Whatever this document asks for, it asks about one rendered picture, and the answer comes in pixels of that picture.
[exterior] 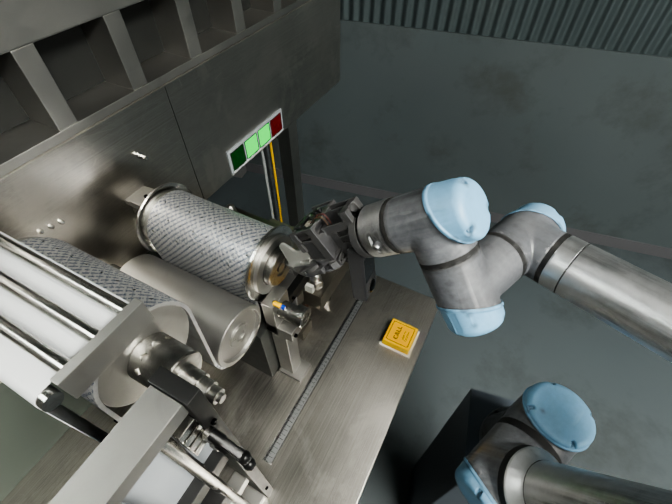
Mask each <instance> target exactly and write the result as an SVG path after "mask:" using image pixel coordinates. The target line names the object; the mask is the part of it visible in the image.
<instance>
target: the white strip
mask: <svg viewBox="0 0 672 504"><path fill-rule="evenodd" d="M0 381H1V382H3V383H4V384H5V385H7V386H8V387H9V388H11V389H12V390H13V391H15V392H16V393H17V394H19V395H20V396H21V397H23V398H24V399H25V400H27V401H28V402H29V403H31V404H32V405H34V406H35V407H36V408H38V409H40V410H42V411H43V412H45V413H47V414H49V415H51V416H52V417H54V418H56V419H58V420H60V421H61V422H63V423H65V424H67V425H69V426H70V427H72V428H74V429H76V430H78V431H79V432H81V433H83V434H85V435H87V436H88V437H90V438H92V439H94V440H96V441H97V442H99V443H101V442H102V441H103V440H104V438H105V437H106V436H107V435H108V434H109V433H110V432H109V433H107V432H105V431H103V430H102V429H100V428H99V427H97V426H95V425H94V424H92V423H90V422H89V421H87V420H86V419H84V418H82V417H81V416H79V415H78V414H76V413H74V412H73V411H71V410H69V409H68V408H66V407H65V406H63V405H61V403H62V402H63V400H64V393H63V392H61V391H60V390H59V389H57V388H56V387H54V386H53V385H51V384H50V383H51V381H50V377H49V376H47V375H46V374H44V373H43V372H42V371H40V370H39V369H37V368H36V367H34V366H33V365H32V364H30V363H29V362H27V361H26V360H24V359H23V358H21V357H20V356H19V355H17V354H16V353H14V352H13V351H11V350H10V349H9V348H7V347H6V346H4V345H3V344H1V343H0Z"/></svg>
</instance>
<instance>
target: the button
mask: <svg viewBox="0 0 672 504"><path fill-rule="evenodd" d="M417 331H418V329H417V328H414V327H412V326H410V325H408V324H405V323H403V322H401V321H398V320H396V319H394V318H393V319H392V321H391V323H390V325H389V327H388V329H387V331H386V333H385V335H384V337H383V340H382V343H383V344H385V345H387V346H389V347H391V348H393V349H395V350H398V351H400V352H402V353H404V354H406V355H407V354H408V353H409V350H410V348H411V346H412V344H413V341H414V339H415V337H416V334H417Z"/></svg>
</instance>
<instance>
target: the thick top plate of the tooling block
mask: <svg viewBox="0 0 672 504"><path fill-rule="evenodd" d="M235 209H237V211H238V213H240V214H243V215H245V216H248V217H250V218H253V219H255V220H258V221H260V222H263V223H265V224H268V225H270V226H273V227H276V226H278V225H279V224H276V223H274V222H271V221H269V220H266V219H264V218H261V217H259V216H256V215H254V214H251V213H249V212H246V211H244V210H241V209H239V208H236V207H235ZM348 269H349V263H348V262H346V261H345V263H344V264H343V265H342V266H341V267H340V268H338V269H336V270H333V271H330V272H326V273H325V274H321V276H322V281H323V283H324V285H323V287H322V288H321V289H320V290H315V291H314V293H313V294H312V293H310V292H307V291H305V287H303V289H302V290H303V295H304V302H303V303H305V304H307V305H309V306H311V307H314V308H316V309H318V310H320V311H322V310H323V308H324V306H325V305H326V303H327V302H328V300H329V299H330V297H331V296H332V294H333V292H334V291H335V289H336V288H337V286H338V285H339V283H340V281H341V280H342V278H343V277H344V275H345V274H346V272H347V271H348Z"/></svg>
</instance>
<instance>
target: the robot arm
mask: <svg viewBox="0 0 672 504"><path fill-rule="evenodd" d="M327 204H328V205H327ZM324 205H327V206H326V207H323V208H320V207H322V206H324ZM488 206H489V204H488V201H487V198H486V195H485V193H484V191H483V190H482V188H481V187H480V186H479V184H478V183H477V182H475V181H474V180H472V179H470V178H467V177H458V178H452V179H448V180H445V181H441V182H433V183H430V184H428V185H426V186H425V187H422V188H419V189H416V190H413V191H409V192H406V193H403V194H400V195H397V196H394V197H390V198H386V199H383V200H380V201H377V202H374V203H371V204H368V205H366V206H363V204H362V203H361V201H360V200H359V198H358V197H357V196H355V197H352V198H349V199H346V200H344V201H341V202H338V203H336V202H335V200H334V199H333V200H330V201H327V202H324V203H322V204H319V205H316V206H313V207H312V210H313V211H312V212H309V213H308V214H307V216H305V217H303V219H302V220H301V221H300V222H299V223H298V225H297V226H295V227H294V231H293V233H291V234H289V236H290V237H291V239H292V240H293V241H294V242H295V243H296V245H297V247H298V249H297V250H296V249H294V248H292V247H291V246H289V245H288V244H286V243H280V245H279V247H280V249H281V251H282V253H283V254H284V256H285V258H286V259H287V260H285V261H284V262H285V264H286V265H287V267H288V268H290V269H291V270H293V271H295V272H297V273H299V274H300V275H303V276H306V277H314V276H317V275H320V274H325V273H326V272H330V271H333V270H336V269H338V268H340V267H341V266H342V265H343V264H344V263H345V261H346V262H348V263H349V270H350V277H351V284H352V292H353V297H354V298H355V299H357V300H361V301H364V302H366V301H367V300H368V298H369V296H370V294H371V292H372V291H373V290H374V288H375V285H376V274H375V259H374V257H385V256H391V255H397V254H405V253H411V252H414V253H415V255H416V258H417V260H418V262H419V265H420V267H421V269H422V272H423V274H424V276H425V279H426V281H427V283H428V286H429V288H430V290H431V293H432V295H433V297H434V299H435V302H436V308H437V309H438V310H439V311H440V313H441V315H442V317H443V319H444V321H445V323H446V325H447V327H448V328H449V330H450V331H451V332H453V333H454V334H456V335H459V336H464V337H476V336H481V335H484V334H487V333H489V332H491V331H493V330H495V329H496V328H498V327H499V326H500V325H501V324H502V322H503V320H504V316H505V310H504V307H503V305H504V302H503V300H502V299H500V296H501V295H502V294H503V293H504V292H505V291H506V290H508V289H509V288H510V287H511V286H512V285H513V284H514V283H515V282H516V281H518V280H519V279H520V278H521V277H522V276H523V275H525V276H527V277H528V278H530V279H532V280H534V281H535V282H537V283H538V284H540V285H542V286H544V287H546V288H547V289H549V290H551V291H552V292H554V293H556V294H557V295H559V296H561V297H562V298H564V299H566V300H567V301H569V302H571V303H572V304H574V305H576V306H577V307H579V308H581V309H582V310H584V311H586V312H587V313H589V314H591V315H592V316H594V317H596V318H597V319H599V320H601V321H602V322H604V323H606V324H607V325H609V326H611V327H613V328H614V329H616V330H618V331H619V332H621V333H623V334H624V335H626V336H628V337H629V338H631V339H633V340H634V341H636V342H638V343H639V344H641V345H643V346H644V347H646V348H648V349H649V350H651V351H653V352H654V353H656V354H658V355H659V356H661V357H663V358H664V359H666V360H668V361H669V362H671V363H672V283H670V282H668V281H666V280H664V279H661V278H659V277H657V276H655V275H653V274H651V273H649V272H647V271H645V270H643V269H641V268H639V267H637V266H635V265H633V264H631V263H629V262H627V261H624V260H622V259H620V258H618V257H616V256H614V255H612V254H610V253H608V252H606V251H604V250H602V249H600V248H598V247H596V246H594V245H592V244H590V243H588V242H585V241H583V240H581V239H579V238H577V237H575V236H573V235H571V234H569V233H567V232H566V225H565V222H564V219H563V218H562V216H560V215H559V214H558V213H557V212H556V210H555V209H554V208H552V207H551V206H548V205H546V204H543V203H528V204H525V205H523V206H521V207H520V208H518V209H517V210H515V211H513V212H510V213H508V214H507V215H505V216H504V217H503V218H502V219H501V220H500V222H498V223H497V224H496V225H494V226H493V227H492V228H490V229H489V227H490V213H489V211H488ZM595 434H596V425H595V421H594V419H593V417H592V415H591V411H590V410H589V408H588V407H587V405H586V404H585V403H584V401H583V400H582V399H581V398H580V397H579V396H578V395H576V394H575V393H574V392H573V391H571V390H570V389H568V388H566V387H564V386H562V385H560V384H557V383H552V382H539V383H536V384H534V385H533V386H530V387H528V388H527V389H526V390H525V391H524V393H523V394H522V395H521V396H520V397H519V398H518V399H517V400H516V401H515V402H514V403H513V404H512V405H511V406H508V407H501V408H498V409H495V410H493V411H492V412H491V413H489V414H488V415H487V416H486V418H485V419H484V420H483V422H482V424H481V426H480V430H479V443H478V444H477V445H476V446H475V447H474V449H473V450H472V451H471V452H470V453H469V454H468V455H467V456H466V457H464V458H463V461H462V462H461V464H460V465H459V466H458V467H457V469H456V471H455V479H456V483H457V485H458V487H459V489H460V491H461V492H462V494H463V495H464V497H465V498H466V500H467V501H468V503H469V504H672V491H671V490H667V489H663V488H659V487H655V486H651V485H646V484H642V483H638V482H634V481H630V480H626V479H622V478H618V477H614V476H610V475H605V474H601V473H597V472H593V471H589V470H585V469H581V468H577V467H573V466H569V465H568V463H569V462H570V460H571V459H572V458H573V457H574V455H575V454H576V453H578V452H581V451H584V450H586V449H587V448H588V447H589V445H590V444H591V443H592V442H593V440H594V438H595Z"/></svg>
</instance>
